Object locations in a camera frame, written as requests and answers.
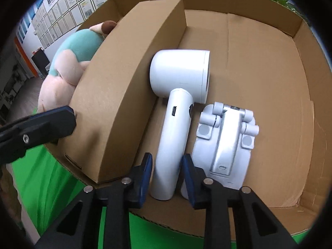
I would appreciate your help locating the white handheld hair dryer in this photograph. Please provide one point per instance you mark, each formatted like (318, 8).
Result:
(182, 77)

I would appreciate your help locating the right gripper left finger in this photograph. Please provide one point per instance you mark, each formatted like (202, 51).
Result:
(78, 225)

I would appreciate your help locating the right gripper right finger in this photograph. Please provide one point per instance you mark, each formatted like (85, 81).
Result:
(255, 224)

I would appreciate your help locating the right potted green plant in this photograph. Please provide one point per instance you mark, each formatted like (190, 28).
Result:
(294, 8)

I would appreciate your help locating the large open cardboard tray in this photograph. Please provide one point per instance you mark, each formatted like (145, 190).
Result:
(264, 58)

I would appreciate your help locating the black cabinet by wall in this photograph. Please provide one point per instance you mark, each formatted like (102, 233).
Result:
(41, 61)

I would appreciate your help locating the long brown cardboard box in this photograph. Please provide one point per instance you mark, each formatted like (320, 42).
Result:
(113, 100)

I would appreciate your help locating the white folding phone stand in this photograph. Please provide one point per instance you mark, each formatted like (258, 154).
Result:
(224, 140)

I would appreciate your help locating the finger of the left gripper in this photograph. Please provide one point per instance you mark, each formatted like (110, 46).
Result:
(35, 130)

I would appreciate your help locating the pink pig plush toy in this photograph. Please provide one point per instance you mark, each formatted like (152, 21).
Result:
(69, 64)

